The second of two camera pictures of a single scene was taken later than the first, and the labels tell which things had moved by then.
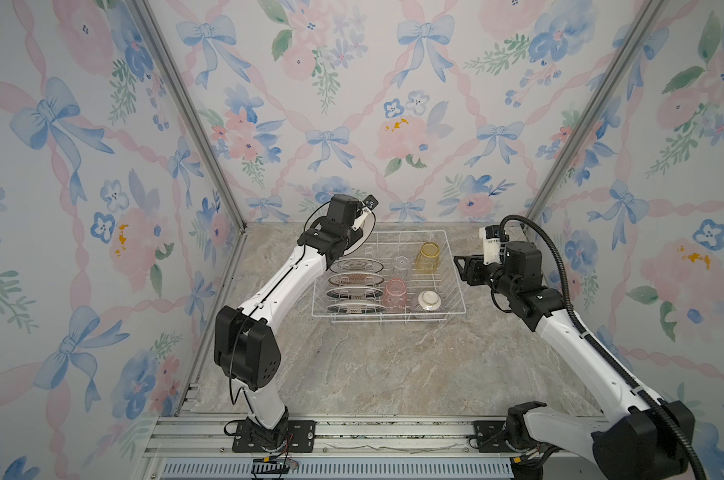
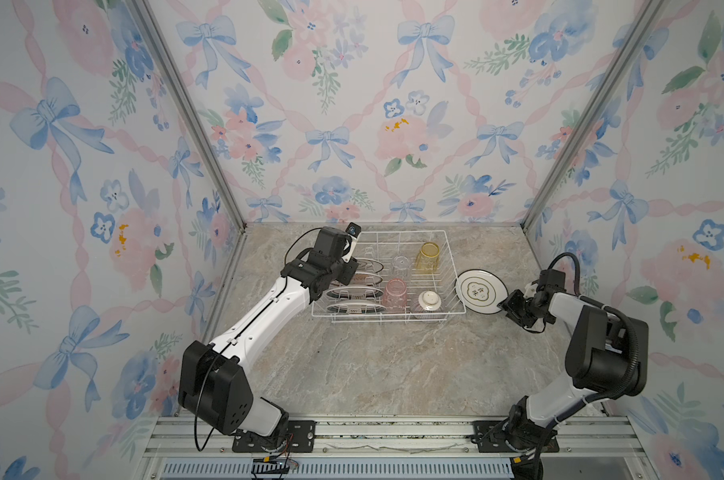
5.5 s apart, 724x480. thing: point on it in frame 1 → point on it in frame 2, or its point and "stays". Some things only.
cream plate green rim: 367,228 → 480,291
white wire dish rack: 399,276 stays
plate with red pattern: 355,279 stays
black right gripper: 472,267 → 510,303
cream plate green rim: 356,266 stays
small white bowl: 429,300 stays
